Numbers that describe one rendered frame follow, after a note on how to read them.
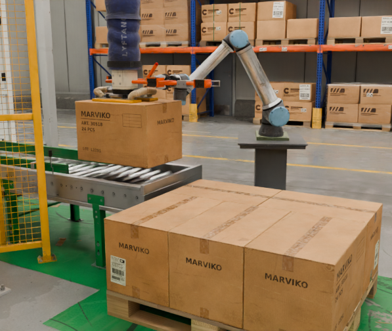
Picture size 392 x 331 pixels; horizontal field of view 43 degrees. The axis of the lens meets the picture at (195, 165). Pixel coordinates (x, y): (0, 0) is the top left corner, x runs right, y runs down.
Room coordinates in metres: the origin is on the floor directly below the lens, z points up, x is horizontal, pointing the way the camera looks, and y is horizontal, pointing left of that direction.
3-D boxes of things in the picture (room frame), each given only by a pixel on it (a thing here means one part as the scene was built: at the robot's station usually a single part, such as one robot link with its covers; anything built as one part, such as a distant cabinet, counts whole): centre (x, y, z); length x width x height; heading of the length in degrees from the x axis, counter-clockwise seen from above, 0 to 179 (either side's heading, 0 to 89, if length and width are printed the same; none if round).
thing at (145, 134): (3.38, 0.45, 0.87); 0.60 x 0.40 x 0.40; 59
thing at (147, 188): (3.19, 0.14, 0.58); 0.70 x 0.03 x 0.06; 149
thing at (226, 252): (2.59, -0.29, 0.34); 1.20 x 1.00 x 0.40; 59
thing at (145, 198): (3.19, 0.14, 0.47); 0.70 x 0.03 x 0.15; 149
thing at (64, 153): (4.20, 1.32, 0.60); 1.60 x 0.10 x 0.09; 59
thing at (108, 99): (3.30, 0.52, 1.10); 0.34 x 0.10 x 0.05; 60
